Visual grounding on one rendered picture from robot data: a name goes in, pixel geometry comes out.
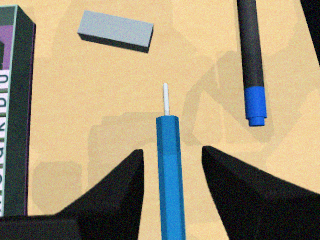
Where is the blue stylus with grey tip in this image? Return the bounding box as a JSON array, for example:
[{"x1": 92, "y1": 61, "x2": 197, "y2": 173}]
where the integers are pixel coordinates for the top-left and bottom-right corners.
[{"x1": 156, "y1": 83, "x2": 186, "y2": 240}]

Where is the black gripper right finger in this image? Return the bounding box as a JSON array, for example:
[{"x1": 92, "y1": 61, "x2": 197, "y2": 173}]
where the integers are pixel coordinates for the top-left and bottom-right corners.
[{"x1": 201, "y1": 145, "x2": 320, "y2": 240}]

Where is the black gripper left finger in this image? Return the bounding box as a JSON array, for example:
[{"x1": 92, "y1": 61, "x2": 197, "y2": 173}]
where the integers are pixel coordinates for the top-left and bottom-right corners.
[{"x1": 0, "y1": 149, "x2": 144, "y2": 240}]

